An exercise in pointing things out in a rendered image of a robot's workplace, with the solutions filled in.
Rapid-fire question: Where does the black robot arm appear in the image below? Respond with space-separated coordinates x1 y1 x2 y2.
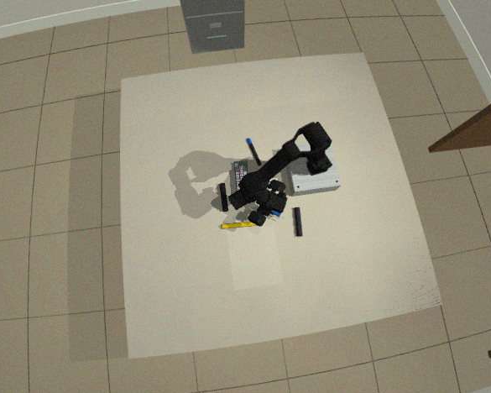
228 122 332 213

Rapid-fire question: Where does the black stylus with blue tip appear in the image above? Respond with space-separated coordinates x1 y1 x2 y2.
247 138 262 166

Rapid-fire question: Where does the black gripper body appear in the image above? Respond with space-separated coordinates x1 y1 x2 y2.
248 180 286 227

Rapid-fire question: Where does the black cylinder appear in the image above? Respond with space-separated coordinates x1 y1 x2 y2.
295 207 302 237
219 183 228 212

